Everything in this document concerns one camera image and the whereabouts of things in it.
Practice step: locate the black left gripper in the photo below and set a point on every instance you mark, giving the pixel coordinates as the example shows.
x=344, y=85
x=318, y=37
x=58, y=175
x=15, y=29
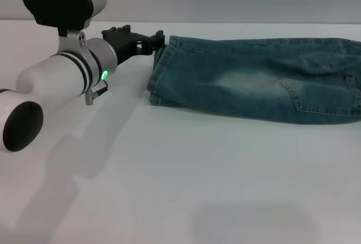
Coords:
x=127, y=43

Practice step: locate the blue denim shorts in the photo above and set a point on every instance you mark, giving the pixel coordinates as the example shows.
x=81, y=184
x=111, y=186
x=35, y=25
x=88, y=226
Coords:
x=253, y=86

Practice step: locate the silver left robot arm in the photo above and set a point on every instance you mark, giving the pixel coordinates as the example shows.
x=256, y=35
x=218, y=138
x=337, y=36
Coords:
x=56, y=77

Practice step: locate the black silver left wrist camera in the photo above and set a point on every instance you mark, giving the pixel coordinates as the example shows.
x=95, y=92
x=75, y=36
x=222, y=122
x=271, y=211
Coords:
x=59, y=4

